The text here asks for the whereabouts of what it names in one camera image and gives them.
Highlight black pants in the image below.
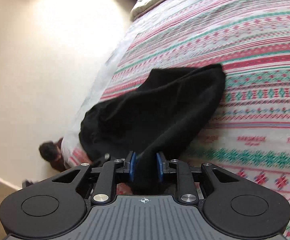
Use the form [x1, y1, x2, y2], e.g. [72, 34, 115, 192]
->
[79, 64, 225, 194]

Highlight dark brown object on floor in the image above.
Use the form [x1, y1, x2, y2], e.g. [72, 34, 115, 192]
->
[38, 138, 67, 172]

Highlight striped patterned bed blanket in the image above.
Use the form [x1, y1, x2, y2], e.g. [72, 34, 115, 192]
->
[61, 0, 290, 239]

